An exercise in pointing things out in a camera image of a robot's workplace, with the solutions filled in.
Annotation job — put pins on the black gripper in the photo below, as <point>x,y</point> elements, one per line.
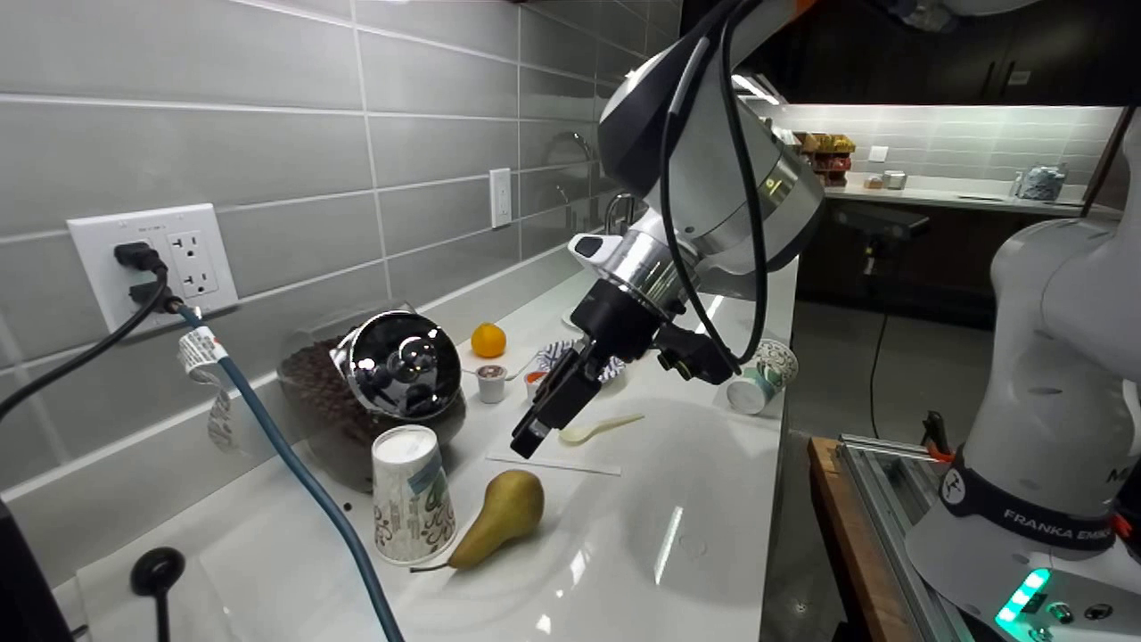
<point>620,326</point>

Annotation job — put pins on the green yellow pear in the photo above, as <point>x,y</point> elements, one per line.
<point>505,517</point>

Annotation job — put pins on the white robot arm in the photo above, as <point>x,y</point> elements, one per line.
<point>1045,357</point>

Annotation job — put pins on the orange lid coffee pod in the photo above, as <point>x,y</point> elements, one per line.
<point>537,384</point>

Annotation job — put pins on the cream plastic spoon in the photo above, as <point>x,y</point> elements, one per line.
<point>610,424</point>

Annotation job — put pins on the orange fruit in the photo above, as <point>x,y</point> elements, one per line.
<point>486,341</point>

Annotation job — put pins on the printed paper cup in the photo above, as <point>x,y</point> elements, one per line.
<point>765,384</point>
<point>413,499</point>

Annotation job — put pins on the wooden bench top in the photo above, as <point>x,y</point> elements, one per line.
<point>849,536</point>

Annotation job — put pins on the brown basket of items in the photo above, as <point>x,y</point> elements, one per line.
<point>826,156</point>

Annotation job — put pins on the dark kitchen cabinet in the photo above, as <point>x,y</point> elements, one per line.
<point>905,262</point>

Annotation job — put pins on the red black clip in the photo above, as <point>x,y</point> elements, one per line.
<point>937,447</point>

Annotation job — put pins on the white tape wrap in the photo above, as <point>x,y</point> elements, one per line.
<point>203,350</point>

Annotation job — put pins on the small silver container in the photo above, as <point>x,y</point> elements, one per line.
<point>1044,182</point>

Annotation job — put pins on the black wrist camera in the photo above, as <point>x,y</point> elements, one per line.
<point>698,356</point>

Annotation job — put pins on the white wall switch plate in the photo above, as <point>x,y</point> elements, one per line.
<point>502,199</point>

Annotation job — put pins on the aluminium frame rail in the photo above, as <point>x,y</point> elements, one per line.
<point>886,512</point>

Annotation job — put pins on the white wall outlet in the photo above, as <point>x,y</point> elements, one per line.
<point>190,270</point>

